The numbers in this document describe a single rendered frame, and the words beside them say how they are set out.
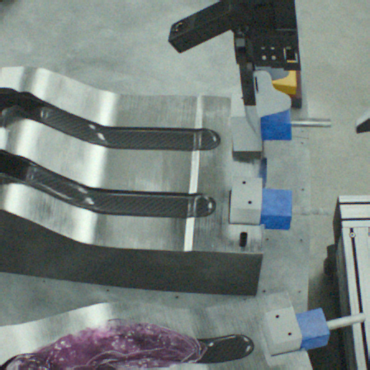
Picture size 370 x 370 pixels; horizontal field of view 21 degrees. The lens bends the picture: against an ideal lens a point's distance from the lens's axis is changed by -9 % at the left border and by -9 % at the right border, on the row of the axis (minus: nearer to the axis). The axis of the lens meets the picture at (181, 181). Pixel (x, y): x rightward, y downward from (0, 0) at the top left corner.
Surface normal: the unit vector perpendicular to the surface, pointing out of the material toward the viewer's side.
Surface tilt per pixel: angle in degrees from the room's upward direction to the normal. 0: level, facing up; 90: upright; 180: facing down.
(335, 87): 0
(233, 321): 0
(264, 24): 82
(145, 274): 90
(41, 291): 0
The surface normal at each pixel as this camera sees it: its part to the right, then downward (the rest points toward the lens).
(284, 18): -0.07, 0.64
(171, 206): -0.03, -0.65
